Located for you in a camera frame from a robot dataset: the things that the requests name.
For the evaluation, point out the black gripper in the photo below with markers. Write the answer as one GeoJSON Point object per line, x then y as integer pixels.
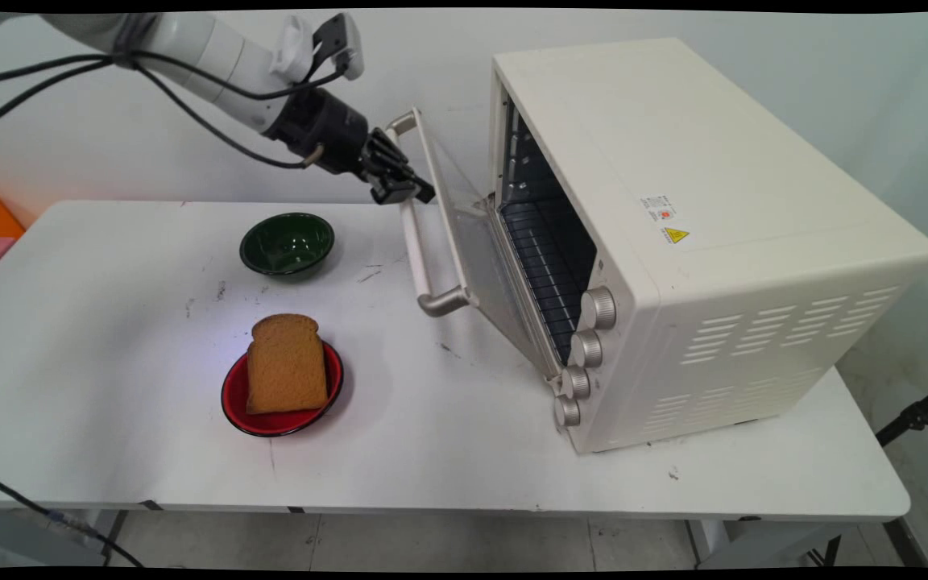
{"type": "Point", "coordinates": [323, 129]}

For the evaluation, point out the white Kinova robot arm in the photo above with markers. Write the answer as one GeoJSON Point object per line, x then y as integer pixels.
{"type": "Point", "coordinates": [190, 48]}

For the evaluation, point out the dark green bowl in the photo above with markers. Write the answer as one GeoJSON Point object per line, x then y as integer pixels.
{"type": "Point", "coordinates": [287, 243]}

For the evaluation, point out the brown bread slice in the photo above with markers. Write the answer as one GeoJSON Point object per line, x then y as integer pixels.
{"type": "Point", "coordinates": [287, 366]}

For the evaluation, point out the silver oven knob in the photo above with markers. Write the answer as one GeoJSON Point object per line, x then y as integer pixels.
{"type": "Point", "coordinates": [577, 383]}
{"type": "Point", "coordinates": [568, 412]}
{"type": "Point", "coordinates": [601, 308]}
{"type": "Point", "coordinates": [589, 349]}

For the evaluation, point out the white label sticker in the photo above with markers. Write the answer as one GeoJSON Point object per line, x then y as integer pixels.
{"type": "Point", "coordinates": [660, 207]}

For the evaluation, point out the red plate black rim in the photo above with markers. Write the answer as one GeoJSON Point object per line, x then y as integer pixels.
{"type": "Point", "coordinates": [234, 399]}

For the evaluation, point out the yellow warning sticker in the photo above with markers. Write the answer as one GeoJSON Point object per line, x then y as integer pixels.
{"type": "Point", "coordinates": [677, 235]}

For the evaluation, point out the cream toaster oven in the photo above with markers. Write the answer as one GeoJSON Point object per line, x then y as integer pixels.
{"type": "Point", "coordinates": [738, 242]}

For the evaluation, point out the black table leg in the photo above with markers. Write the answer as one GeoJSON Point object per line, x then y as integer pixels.
{"type": "Point", "coordinates": [907, 544]}
{"type": "Point", "coordinates": [115, 533]}

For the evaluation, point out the black tripod stand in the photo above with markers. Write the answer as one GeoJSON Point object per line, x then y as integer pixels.
{"type": "Point", "coordinates": [915, 417]}

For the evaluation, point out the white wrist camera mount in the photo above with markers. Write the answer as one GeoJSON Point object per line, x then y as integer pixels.
{"type": "Point", "coordinates": [327, 44]}

